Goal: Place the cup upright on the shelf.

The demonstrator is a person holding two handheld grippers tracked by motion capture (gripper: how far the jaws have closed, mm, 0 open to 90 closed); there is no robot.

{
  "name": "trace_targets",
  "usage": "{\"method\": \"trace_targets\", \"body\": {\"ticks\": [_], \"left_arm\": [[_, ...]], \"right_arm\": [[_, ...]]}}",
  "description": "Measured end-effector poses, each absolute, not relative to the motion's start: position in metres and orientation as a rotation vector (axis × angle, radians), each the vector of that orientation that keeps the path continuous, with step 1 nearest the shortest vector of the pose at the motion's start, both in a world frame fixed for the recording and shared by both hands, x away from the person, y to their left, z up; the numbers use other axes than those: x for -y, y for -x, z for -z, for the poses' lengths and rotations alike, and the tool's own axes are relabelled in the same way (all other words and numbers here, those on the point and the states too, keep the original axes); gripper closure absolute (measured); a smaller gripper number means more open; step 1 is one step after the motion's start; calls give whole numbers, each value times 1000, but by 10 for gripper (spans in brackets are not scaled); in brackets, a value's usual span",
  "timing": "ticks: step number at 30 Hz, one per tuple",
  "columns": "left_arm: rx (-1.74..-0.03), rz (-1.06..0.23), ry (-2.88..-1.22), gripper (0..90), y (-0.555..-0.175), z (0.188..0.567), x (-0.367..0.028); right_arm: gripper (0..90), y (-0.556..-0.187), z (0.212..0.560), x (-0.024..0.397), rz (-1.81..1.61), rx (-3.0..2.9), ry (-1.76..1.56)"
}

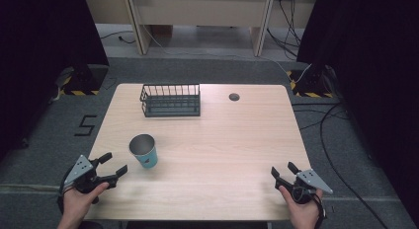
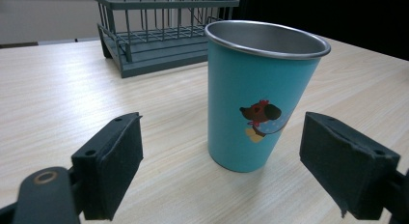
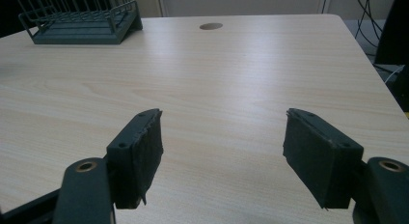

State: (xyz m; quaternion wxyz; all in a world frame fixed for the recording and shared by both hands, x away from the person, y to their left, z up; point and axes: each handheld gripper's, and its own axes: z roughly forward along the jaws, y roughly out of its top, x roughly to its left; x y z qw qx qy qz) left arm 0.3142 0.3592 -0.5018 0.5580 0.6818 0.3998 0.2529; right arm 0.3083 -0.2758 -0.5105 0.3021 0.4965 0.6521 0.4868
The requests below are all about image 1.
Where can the person's right hand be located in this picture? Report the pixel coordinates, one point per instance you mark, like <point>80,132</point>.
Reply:
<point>301,211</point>

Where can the round table grommet hole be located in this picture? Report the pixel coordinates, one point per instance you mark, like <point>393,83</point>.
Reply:
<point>234,97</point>

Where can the stand base with hazard tape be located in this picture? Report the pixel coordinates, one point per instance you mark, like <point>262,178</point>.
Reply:
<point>84,81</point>
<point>311,86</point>

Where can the black curtain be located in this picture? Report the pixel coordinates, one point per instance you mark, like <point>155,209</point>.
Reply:
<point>39,58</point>
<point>378,74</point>

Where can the person's left hand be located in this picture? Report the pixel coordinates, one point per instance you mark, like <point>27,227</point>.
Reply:
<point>78,204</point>

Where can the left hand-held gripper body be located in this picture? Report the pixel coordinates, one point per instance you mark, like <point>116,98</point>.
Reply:
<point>79,169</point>

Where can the blue cup with metal inside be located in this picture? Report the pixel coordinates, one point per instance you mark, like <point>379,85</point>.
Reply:
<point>144,150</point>

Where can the beige wooden desk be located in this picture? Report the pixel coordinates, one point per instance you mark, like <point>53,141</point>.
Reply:
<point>201,12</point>

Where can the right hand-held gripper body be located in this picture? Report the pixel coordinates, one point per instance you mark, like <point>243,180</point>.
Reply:
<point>311,183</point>

